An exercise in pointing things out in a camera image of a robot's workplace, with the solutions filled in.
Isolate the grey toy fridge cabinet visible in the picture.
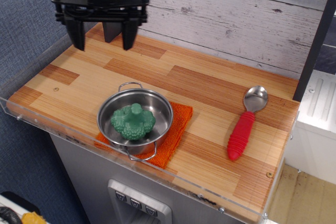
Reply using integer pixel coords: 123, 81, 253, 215
49, 132, 245, 224

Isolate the dark right post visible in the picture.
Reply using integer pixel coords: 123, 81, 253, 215
292, 0, 335, 102

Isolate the yellow object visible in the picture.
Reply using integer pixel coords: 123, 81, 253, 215
21, 212, 47, 224

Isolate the white toy sink unit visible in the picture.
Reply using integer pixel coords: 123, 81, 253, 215
284, 70, 335, 184

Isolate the red handled metal spoon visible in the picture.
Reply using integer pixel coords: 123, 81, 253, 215
227, 86, 268, 161

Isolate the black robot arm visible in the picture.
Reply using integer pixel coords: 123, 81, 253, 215
51, 0, 150, 50

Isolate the black braided cable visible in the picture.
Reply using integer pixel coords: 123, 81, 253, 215
0, 206, 23, 224

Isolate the orange cloth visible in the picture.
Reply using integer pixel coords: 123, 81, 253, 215
95, 102, 193, 169

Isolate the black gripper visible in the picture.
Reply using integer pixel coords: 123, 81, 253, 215
51, 0, 149, 51

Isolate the green toy broccoli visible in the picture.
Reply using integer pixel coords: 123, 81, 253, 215
110, 103, 156, 141

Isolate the stainless steel pot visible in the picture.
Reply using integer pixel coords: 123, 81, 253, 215
97, 82, 174, 162

